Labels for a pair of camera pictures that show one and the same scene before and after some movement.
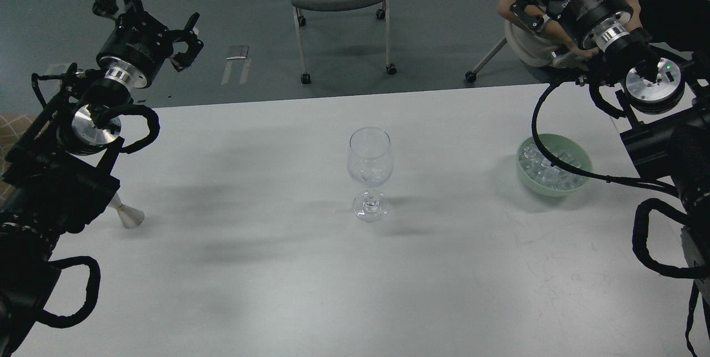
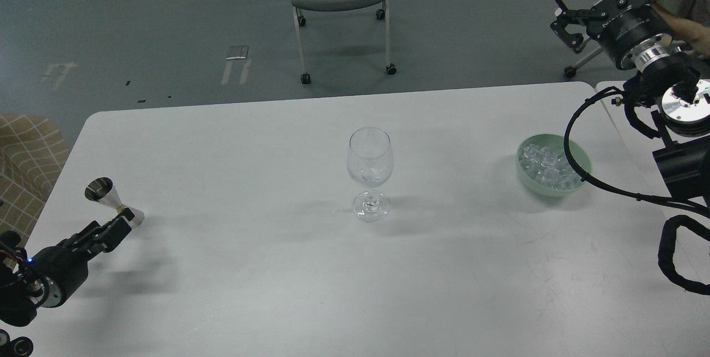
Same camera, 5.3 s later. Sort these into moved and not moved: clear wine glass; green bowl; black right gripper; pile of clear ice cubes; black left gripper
Moved: black right gripper; black left gripper
Not moved: pile of clear ice cubes; clear wine glass; green bowl
